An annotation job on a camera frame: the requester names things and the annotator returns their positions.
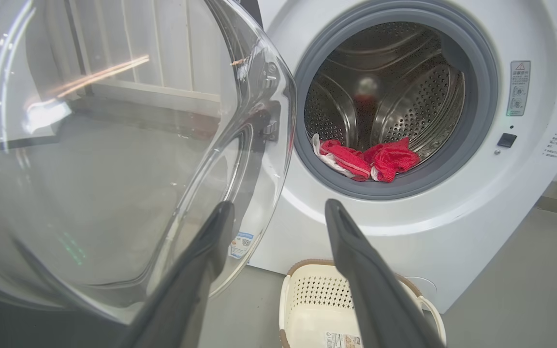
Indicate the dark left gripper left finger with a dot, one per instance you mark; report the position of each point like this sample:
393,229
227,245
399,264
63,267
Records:
186,290

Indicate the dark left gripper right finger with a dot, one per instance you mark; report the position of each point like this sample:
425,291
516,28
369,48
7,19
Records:
375,299

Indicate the black-rimmed glass washer door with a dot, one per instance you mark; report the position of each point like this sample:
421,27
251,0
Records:
114,169

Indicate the red garment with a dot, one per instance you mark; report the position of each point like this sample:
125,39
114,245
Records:
394,159

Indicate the white printed product label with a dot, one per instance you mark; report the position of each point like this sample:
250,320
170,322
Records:
341,340

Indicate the cream perforated basket brown rim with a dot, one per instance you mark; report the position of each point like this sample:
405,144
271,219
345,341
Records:
317,299

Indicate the white front-load washing machine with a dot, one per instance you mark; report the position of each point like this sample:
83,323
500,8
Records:
501,217

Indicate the stainless steel washing machine drum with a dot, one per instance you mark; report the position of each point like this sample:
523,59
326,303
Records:
414,96

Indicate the black door lock socket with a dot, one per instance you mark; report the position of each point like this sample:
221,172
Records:
506,140

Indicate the round white filter cover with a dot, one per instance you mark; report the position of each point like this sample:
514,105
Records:
423,285

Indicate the grey warning label sticker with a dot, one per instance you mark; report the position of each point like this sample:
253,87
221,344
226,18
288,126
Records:
519,89

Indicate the silver door hinge bracket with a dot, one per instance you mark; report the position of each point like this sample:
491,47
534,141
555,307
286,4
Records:
271,128

